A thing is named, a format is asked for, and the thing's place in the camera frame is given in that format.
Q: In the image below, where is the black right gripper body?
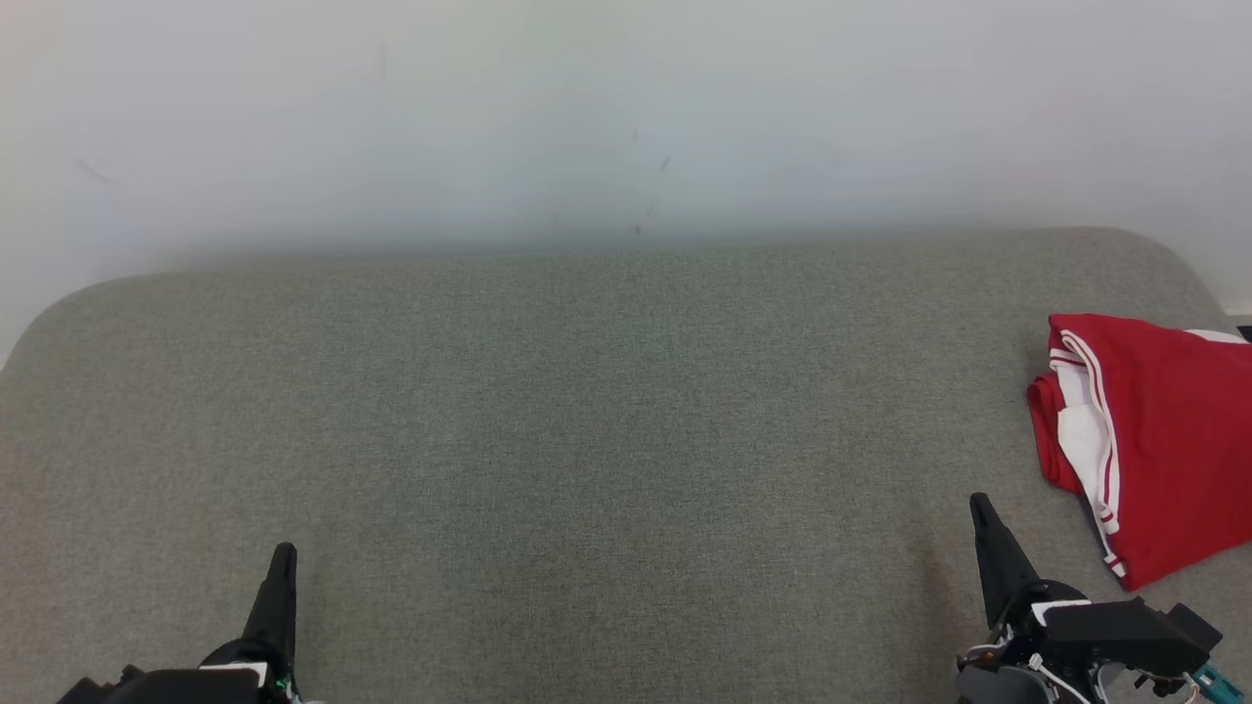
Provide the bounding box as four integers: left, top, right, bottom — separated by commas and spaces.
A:
954, 581, 1089, 676

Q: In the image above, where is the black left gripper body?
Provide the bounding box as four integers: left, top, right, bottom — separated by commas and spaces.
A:
54, 640, 306, 704

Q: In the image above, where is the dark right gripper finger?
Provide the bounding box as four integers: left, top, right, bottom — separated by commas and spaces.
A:
969, 492, 1044, 612
968, 508, 1008, 632

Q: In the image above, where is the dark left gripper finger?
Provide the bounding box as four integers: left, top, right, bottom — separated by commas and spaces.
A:
240, 543, 288, 676
276, 543, 300, 678

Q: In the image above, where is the red basketball jersey shirt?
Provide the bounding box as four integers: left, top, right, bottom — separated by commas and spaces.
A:
1026, 313, 1252, 594

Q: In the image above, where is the grey fabric sofa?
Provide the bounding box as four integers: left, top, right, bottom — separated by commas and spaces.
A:
0, 228, 1252, 704

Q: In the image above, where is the right camera cable teal plug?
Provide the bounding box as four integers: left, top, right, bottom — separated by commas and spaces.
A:
1186, 660, 1251, 704

